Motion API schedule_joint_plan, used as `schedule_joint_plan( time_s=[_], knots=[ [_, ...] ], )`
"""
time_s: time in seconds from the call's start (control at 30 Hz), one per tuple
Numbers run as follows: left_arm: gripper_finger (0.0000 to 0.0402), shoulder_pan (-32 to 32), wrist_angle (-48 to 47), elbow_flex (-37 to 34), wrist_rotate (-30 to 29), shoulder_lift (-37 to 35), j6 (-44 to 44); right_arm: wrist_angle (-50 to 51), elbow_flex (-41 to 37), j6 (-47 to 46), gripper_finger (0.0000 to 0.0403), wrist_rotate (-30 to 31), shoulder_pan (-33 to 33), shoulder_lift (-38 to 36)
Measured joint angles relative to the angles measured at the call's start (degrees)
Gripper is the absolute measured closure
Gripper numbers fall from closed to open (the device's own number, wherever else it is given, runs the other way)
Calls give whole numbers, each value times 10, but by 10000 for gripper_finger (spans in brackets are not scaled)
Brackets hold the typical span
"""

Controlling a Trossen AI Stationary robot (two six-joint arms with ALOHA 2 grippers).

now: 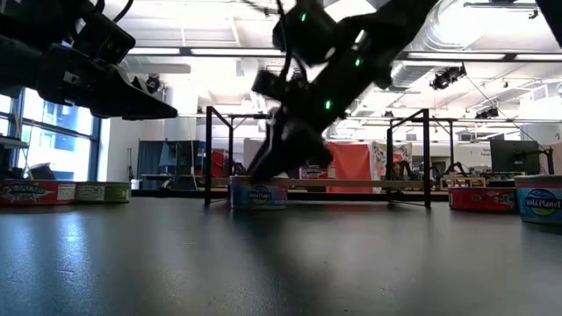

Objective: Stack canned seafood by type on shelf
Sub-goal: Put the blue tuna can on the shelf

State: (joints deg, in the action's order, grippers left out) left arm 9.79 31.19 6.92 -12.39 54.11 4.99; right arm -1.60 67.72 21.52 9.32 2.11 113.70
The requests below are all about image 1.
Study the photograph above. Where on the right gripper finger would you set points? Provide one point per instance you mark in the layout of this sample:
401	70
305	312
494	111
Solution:
268	164

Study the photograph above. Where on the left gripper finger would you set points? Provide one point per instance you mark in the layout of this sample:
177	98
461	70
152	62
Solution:
131	107

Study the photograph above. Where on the blue Wild Planet can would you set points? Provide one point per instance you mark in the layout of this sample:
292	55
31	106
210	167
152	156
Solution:
259	196
542	202

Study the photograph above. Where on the red label tuna can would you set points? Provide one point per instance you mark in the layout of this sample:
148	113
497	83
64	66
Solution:
483	200
314	172
37	193

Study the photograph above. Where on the green label tuna can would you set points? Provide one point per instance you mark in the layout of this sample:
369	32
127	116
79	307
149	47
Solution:
103	193

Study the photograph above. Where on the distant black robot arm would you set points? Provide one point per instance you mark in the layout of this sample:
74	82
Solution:
452	169

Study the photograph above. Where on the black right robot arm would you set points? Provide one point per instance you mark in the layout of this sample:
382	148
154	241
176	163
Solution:
373	57

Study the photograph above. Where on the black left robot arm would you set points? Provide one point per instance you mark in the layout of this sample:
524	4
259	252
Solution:
17	57

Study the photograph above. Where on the black ceiling spotlight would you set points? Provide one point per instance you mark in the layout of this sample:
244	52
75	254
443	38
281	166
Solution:
487	113
152	84
445	78

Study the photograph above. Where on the orange cloth partition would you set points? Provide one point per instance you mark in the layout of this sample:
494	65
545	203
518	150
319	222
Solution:
351	164

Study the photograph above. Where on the dark blue partition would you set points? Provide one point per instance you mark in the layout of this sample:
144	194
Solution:
149	162

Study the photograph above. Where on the white patterned cloth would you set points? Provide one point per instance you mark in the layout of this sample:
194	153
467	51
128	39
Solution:
379	158

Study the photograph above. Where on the small white container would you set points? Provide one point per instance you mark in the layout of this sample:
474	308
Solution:
135	184

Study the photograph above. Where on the black table mat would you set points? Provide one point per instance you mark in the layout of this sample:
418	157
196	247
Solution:
281	263

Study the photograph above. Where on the small wooden rack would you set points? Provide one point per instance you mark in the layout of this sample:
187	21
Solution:
461	182

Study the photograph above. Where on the black desktop monitor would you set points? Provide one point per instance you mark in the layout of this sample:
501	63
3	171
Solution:
513	155

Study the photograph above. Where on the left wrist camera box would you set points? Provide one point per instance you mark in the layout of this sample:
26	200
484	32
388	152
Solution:
105	41

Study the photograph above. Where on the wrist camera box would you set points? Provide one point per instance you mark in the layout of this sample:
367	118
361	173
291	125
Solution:
268	85
105	41

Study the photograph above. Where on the window with blue frame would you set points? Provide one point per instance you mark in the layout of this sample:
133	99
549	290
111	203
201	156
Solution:
94	149

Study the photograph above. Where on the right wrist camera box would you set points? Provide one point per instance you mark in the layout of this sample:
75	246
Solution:
268	85

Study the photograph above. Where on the silver ventilation duct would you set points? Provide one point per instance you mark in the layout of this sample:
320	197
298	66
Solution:
434	35

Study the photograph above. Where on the long ceiling light rail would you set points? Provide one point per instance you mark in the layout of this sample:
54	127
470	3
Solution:
456	56

